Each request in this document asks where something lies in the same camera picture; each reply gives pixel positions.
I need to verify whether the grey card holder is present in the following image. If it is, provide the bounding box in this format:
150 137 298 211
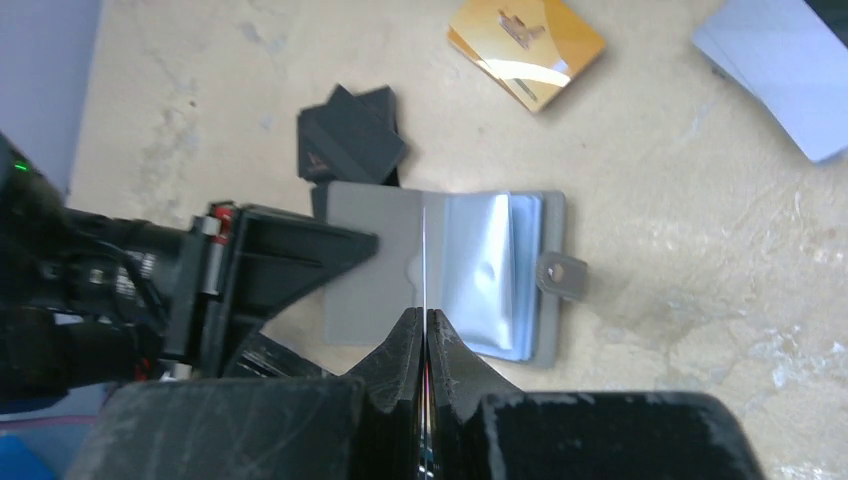
323 182 587 368

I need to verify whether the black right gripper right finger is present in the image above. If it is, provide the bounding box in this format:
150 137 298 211
426 310 764 479

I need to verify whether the black credit card stack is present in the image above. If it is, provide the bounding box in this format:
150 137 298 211
297 85 408 220

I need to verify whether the orange credit card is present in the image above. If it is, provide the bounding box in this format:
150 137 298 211
447 0 606 113

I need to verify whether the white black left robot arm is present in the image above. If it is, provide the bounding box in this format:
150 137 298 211
1 139 378 412

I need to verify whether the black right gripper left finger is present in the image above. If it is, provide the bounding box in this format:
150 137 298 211
67 308 423 479

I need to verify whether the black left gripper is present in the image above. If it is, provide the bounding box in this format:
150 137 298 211
158 201 379 378

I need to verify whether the silver white credit card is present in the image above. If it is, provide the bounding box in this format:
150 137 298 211
692 0 847 164

